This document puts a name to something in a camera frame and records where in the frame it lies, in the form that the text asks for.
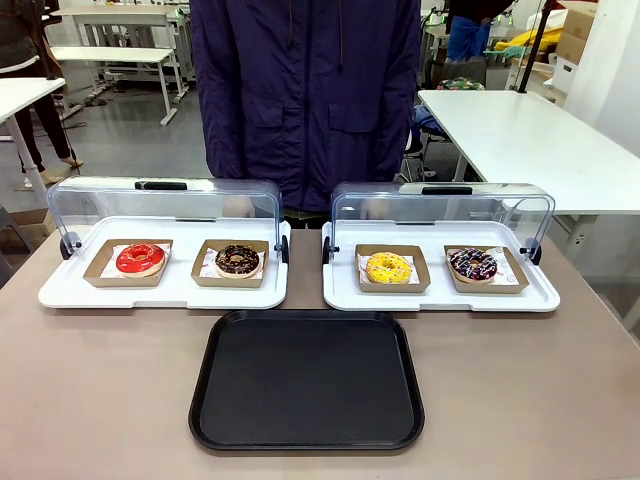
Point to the clear dome display lid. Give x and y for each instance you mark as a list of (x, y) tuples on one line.
[(500, 202), (165, 202)]

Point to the chocolate donut with sprinkles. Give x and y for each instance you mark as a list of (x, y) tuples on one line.
[(225, 266)]

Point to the person left forearm navy sleeve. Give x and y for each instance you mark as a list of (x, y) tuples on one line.
[(395, 145)]

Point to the brown cardboard food boat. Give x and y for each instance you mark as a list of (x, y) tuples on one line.
[(96, 274), (516, 286), (421, 281), (199, 281)]

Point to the white table with frame legs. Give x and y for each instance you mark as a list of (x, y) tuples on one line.
[(110, 54)]

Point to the brown cardboard box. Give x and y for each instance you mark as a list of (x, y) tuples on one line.
[(575, 30)]

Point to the bystander in blue top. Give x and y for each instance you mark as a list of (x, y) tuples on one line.
[(467, 35)]

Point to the person torso navy jacket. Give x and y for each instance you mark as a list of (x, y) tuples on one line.
[(300, 100)]

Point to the person left hand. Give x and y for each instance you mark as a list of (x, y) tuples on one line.
[(372, 207)]

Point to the dark purple striped donut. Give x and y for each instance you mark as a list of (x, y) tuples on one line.
[(460, 266)]

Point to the long white workbench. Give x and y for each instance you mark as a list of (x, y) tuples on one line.
[(125, 11)]

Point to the bystander in dark clothes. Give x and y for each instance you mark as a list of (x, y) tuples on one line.
[(15, 45)]

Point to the red glazed donut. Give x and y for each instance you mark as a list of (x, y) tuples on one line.
[(125, 262)]

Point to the white storage box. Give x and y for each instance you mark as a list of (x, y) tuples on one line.
[(565, 72)]

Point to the black plastic serving tray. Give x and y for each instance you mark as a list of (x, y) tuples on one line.
[(305, 385)]

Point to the person right hand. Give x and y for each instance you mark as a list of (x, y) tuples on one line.
[(238, 206)]

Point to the black slanted pole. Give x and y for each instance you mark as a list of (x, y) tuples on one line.
[(530, 60)]

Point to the person right forearm navy sleeve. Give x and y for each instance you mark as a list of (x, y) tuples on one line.
[(220, 145)]

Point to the white printed paper liner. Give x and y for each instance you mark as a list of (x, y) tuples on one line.
[(362, 263), (505, 271), (207, 271), (109, 272)]

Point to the green duster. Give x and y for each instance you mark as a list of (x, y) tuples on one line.
[(505, 51)]

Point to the yellow sprinkled donut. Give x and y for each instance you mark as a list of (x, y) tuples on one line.
[(375, 270)]

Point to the colourful patterned cushion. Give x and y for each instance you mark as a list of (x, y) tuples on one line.
[(460, 84)]

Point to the yellow bag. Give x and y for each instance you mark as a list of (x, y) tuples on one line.
[(545, 37)]

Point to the white display tray base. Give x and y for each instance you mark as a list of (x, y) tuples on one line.
[(180, 296), (435, 301)]

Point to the black office chair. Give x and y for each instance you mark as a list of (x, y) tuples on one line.
[(425, 125)]

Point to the large white work table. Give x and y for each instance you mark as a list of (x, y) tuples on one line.
[(525, 145)]

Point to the white table with round leg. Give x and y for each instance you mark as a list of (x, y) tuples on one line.
[(25, 95)]

